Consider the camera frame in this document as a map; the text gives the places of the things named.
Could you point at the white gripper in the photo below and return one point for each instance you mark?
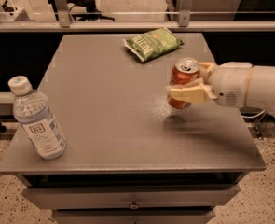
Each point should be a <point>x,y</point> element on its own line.
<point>229,84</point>

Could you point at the red coke can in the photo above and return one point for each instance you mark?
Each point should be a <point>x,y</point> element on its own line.
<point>184,71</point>

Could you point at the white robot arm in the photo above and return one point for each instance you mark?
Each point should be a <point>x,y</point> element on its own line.
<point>260,91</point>

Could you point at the clear plastic water bottle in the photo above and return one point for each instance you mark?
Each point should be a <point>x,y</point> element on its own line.
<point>32,110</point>

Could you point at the green chip bag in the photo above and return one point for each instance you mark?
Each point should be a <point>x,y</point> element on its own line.
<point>150,45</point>

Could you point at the grey cabinet with drawers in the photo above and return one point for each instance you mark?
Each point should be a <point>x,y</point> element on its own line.
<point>126,144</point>

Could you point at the round metal drawer knob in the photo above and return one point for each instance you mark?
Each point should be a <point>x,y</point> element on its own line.
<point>134,206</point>

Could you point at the black office chair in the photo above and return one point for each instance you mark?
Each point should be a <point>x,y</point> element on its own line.
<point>85,0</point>

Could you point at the metal railing frame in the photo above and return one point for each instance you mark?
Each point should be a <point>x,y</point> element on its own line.
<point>138,15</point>

